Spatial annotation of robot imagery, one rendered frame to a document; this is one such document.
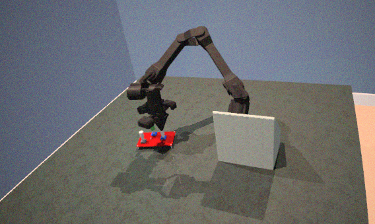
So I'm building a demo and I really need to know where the red rectangular board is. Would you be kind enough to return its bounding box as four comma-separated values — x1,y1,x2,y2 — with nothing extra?
137,126,176,149

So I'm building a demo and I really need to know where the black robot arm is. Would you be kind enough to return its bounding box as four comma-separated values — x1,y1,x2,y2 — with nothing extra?
127,26,250,115

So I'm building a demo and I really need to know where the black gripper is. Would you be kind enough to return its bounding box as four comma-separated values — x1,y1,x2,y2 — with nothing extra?
138,99,177,131

